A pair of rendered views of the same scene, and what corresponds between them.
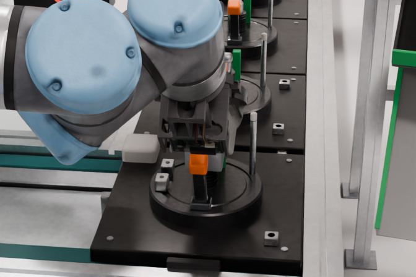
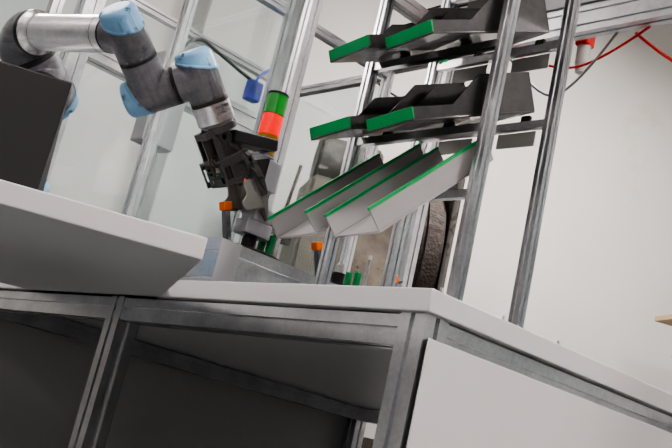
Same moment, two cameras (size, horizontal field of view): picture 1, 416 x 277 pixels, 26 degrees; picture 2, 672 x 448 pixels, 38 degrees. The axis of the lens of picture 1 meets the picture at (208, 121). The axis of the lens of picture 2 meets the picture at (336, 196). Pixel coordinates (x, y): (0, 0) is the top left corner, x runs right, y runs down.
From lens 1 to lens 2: 1.75 m
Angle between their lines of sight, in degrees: 60
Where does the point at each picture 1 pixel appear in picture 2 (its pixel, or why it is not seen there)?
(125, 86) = (119, 18)
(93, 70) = (112, 10)
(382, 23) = (348, 156)
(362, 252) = not seen: hidden behind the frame
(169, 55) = (179, 71)
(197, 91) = (203, 116)
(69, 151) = (125, 95)
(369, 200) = (320, 273)
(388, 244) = not seen: hidden behind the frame
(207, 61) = (201, 88)
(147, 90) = (165, 83)
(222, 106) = (232, 155)
